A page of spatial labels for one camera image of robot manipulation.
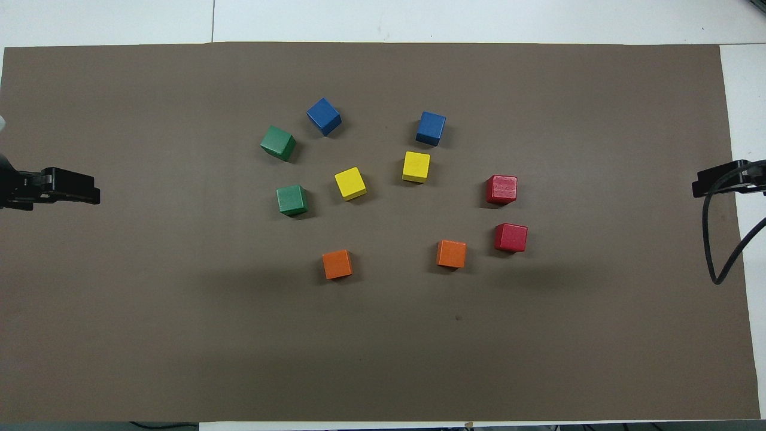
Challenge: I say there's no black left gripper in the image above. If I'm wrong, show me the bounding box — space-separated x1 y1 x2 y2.
17 168 101 210

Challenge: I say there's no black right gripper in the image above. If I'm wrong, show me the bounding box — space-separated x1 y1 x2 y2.
692 159 766 198

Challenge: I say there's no green wooden cube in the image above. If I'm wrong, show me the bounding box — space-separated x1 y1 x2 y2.
260 125 297 162
276 184 309 217

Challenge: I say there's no red wooden cube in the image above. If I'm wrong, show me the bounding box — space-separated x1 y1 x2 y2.
485 174 519 207
494 223 529 253

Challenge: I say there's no blue wooden cube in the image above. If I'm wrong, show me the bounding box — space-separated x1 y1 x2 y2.
306 98 343 137
415 111 447 147

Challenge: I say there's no orange wooden cube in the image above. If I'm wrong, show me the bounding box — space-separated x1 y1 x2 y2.
436 239 467 269
321 249 354 280

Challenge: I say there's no yellow wooden cube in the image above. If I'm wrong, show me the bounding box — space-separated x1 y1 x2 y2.
402 151 431 184
334 166 368 201

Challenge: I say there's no brown table mat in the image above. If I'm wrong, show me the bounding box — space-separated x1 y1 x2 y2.
0 42 761 423

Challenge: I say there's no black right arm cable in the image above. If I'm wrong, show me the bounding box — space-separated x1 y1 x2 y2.
702 159 766 286

